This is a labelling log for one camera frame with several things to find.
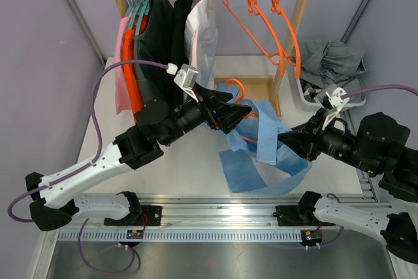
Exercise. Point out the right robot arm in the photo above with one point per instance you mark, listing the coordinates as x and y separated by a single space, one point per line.
378 148

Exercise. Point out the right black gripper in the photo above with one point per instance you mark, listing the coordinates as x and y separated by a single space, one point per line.
304 139

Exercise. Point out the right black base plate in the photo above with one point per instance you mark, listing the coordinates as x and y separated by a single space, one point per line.
295 216

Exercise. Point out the orange shirt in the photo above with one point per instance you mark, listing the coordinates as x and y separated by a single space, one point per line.
129 72

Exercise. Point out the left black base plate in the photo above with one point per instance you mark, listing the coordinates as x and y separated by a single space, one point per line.
151 215

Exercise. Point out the aluminium rail frame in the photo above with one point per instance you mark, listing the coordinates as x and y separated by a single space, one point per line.
228 208

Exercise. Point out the light blue shirt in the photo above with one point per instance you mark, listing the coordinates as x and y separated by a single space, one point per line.
238 162

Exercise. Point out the white slotted cable duct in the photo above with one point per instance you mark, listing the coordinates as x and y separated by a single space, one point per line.
182 235

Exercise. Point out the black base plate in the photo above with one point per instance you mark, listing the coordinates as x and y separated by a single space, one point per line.
295 216
151 215

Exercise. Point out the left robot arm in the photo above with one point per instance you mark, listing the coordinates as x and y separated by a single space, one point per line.
156 125

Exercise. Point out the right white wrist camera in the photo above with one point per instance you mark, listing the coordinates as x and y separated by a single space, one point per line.
333 99

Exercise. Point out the orange hanger of blue shirt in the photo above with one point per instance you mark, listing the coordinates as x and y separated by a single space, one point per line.
239 97

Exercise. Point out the dark grey t-shirt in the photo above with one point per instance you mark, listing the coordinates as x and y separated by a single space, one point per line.
154 44

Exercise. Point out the grey shirt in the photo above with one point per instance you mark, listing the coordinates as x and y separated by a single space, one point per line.
331 62

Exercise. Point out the orange hanger of plaid shirt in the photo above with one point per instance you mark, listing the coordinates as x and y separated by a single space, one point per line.
293 59

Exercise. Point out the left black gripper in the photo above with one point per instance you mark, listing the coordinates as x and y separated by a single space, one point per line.
226 116

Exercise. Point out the pink shirt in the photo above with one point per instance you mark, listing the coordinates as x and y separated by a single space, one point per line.
121 92

